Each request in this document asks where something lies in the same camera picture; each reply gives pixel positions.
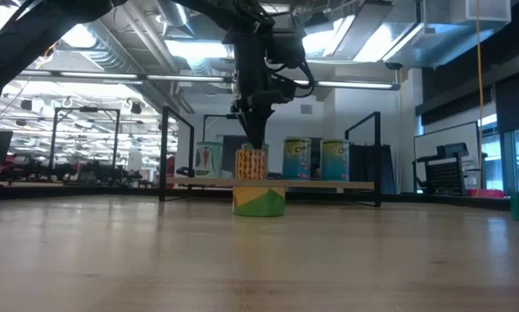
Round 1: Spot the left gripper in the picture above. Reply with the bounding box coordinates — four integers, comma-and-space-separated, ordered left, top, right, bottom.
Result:
230, 25, 307, 150

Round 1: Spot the carrot label can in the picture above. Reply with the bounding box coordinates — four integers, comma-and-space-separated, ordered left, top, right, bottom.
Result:
194, 141, 224, 179

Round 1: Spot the short green yellow can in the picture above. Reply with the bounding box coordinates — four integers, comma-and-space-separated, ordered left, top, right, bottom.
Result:
232, 186, 287, 218

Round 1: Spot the long ceiling light bar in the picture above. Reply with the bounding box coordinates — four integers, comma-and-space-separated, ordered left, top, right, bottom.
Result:
18, 68, 401, 91

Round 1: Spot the black cabinet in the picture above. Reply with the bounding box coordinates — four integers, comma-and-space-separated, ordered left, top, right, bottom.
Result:
347, 144, 399, 195

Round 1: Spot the white whiteboard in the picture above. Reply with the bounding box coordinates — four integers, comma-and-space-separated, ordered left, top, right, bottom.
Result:
413, 120, 481, 194

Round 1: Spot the black desk perforated panel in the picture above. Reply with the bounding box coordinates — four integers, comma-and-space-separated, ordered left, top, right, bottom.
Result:
412, 141, 516, 199

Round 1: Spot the red box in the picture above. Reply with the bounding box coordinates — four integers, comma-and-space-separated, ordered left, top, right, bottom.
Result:
465, 188, 506, 199

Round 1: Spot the black metal station frame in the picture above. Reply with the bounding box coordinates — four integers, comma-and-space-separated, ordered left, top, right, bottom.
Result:
202, 113, 243, 144
49, 107, 121, 181

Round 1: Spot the wooden shelf black metal frame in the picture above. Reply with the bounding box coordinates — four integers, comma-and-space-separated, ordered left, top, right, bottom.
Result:
158, 106, 382, 208

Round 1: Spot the silver ceiling air duct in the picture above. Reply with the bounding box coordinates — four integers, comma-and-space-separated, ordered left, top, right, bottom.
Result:
81, 0, 186, 114

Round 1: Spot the large silver ventilation duct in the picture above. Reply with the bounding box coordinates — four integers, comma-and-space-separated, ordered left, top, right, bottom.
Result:
302, 0, 514, 70

